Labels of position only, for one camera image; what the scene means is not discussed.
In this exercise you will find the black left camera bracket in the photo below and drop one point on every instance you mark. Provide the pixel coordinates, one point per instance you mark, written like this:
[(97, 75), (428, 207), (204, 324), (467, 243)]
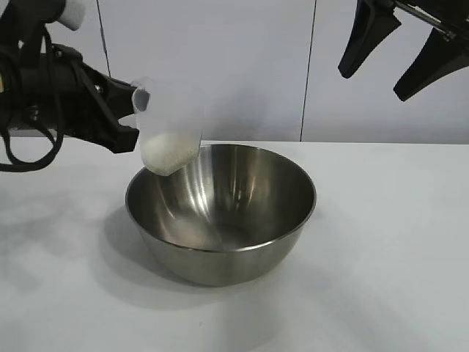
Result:
[(29, 18)]

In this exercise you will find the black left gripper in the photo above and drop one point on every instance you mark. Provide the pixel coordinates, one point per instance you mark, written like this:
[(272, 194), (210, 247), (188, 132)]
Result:
[(73, 99)]

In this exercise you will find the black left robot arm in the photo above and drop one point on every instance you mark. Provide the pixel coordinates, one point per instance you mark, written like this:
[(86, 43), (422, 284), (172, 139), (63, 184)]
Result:
[(7, 106)]

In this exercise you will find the clear plastic measuring cup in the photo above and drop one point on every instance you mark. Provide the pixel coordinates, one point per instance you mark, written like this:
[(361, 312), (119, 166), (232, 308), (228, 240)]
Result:
[(168, 121)]

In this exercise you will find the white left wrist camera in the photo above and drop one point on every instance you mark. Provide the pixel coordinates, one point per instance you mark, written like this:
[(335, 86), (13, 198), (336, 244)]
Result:
[(73, 14)]

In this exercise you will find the white rice grains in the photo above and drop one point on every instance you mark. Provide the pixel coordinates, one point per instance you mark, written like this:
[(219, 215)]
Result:
[(168, 152)]

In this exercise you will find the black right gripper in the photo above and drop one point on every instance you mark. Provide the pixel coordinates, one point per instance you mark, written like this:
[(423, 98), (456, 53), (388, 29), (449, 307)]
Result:
[(450, 14)]

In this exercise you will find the stainless steel mixing bowl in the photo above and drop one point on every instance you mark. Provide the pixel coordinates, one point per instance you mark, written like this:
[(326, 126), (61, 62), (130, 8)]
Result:
[(220, 227)]

